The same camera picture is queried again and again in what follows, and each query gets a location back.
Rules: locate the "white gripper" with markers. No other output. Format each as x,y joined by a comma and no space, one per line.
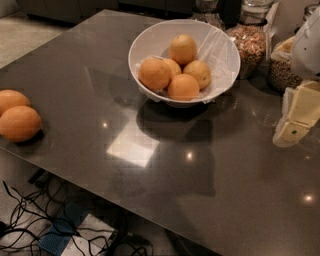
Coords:
307,50

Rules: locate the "white bowl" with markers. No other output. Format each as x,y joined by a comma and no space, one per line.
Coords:
156,36

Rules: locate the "small middle orange in bowl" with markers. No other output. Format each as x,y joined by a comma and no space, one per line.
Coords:
174,66

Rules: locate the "glass jar of nuts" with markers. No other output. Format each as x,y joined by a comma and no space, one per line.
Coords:
249,36

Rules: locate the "dark glass jar background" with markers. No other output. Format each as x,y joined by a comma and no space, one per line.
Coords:
207,11

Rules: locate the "grey cabinet background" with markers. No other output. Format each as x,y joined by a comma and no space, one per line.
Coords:
75,11

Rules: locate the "blue box on floor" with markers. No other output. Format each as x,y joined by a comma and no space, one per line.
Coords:
63,228

